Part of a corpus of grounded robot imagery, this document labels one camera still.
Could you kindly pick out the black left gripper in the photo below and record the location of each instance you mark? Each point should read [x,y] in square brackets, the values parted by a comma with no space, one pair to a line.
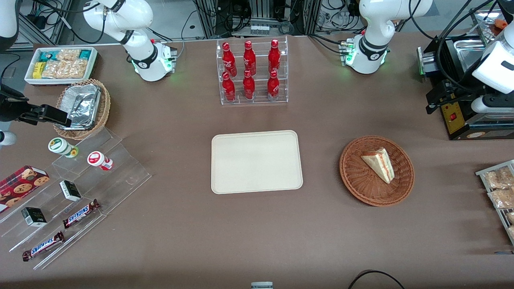
[462,90]

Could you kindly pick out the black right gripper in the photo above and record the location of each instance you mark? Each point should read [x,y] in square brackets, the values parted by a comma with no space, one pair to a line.
[9,109]

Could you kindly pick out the triangular sandwich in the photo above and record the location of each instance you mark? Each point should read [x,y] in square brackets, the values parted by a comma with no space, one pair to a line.
[379,164]

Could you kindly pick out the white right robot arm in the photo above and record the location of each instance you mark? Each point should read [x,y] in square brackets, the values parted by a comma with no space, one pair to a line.
[136,16]

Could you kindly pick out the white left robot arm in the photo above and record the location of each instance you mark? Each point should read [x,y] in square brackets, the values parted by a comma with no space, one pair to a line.
[373,24]

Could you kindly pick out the tan wicker basket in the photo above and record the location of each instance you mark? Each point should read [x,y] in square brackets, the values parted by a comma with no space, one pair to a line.
[105,108]

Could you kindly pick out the tray of wrapped pastries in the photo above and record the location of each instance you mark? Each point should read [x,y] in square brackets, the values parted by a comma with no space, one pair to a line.
[482,173]

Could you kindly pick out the brown round wicker basket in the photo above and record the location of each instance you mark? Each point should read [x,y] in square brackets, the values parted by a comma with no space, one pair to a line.
[361,184]

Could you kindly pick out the beige plastic serving tray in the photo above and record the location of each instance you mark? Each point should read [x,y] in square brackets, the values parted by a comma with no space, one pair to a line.
[257,162]

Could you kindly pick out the black food warmer machine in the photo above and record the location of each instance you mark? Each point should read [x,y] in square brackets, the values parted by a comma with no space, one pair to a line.
[457,120]

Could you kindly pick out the green lid yogurt bottle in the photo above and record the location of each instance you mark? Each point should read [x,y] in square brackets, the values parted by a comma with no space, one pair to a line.
[60,146]

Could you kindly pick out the stacked aluminium foil containers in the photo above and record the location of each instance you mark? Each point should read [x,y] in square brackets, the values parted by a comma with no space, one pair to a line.
[82,104]

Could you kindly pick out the white rectangular snack bin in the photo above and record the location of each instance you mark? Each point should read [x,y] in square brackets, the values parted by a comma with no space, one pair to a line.
[30,76]

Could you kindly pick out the yellow snack packet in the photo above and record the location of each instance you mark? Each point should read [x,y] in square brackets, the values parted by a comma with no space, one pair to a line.
[37,70]

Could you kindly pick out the clear rice cracker bag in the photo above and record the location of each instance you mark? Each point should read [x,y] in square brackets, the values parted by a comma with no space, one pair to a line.
[68,54]
[64,69]

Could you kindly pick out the steel warmer pan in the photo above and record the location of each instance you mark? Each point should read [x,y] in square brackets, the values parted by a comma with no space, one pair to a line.
[470,52]

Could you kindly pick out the teal snack packet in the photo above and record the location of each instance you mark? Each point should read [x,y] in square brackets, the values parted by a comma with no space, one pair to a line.
[85,54]
[48,56]

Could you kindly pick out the red lid yogurt bottle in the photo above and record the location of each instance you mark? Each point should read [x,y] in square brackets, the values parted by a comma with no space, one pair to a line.
[97,159]

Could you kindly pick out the red chocolate cookie box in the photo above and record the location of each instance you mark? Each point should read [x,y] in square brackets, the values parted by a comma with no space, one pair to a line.
[22,184]

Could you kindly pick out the small black carton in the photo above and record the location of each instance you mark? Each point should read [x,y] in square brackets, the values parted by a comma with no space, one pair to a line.
[34,216]
[70,190]

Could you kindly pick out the red sausage skewer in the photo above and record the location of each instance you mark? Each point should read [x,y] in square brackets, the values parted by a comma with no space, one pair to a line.
[500,24]

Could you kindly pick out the clear acrylic stepped display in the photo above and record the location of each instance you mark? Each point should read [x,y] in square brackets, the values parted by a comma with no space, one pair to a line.
[120,176]

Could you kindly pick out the clear fried snack bag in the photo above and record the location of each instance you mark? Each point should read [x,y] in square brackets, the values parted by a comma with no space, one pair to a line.
[502,198]
[510,217]
[498,178]
[511,233]

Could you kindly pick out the snickers chocolate bar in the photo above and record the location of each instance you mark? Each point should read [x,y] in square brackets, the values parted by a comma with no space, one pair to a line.
[43,246]
[80,214]

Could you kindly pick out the red cola bottle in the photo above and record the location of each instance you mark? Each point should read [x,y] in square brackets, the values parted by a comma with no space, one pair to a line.
[273,86]
[229,88]
[274,58]
[249,86]
[249,59]
[229,60]

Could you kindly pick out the clear acrylic bottle rack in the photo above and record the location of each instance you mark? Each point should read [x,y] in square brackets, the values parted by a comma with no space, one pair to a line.
[261,100]

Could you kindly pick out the white power strip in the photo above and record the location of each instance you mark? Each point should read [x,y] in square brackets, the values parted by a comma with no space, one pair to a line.
[263,30]

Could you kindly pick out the small grey device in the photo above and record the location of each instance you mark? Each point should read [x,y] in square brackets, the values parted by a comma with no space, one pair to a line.
[262,285]

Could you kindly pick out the aluminium frame rack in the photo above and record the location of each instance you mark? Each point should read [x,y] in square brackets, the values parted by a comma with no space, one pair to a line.
[209,18]

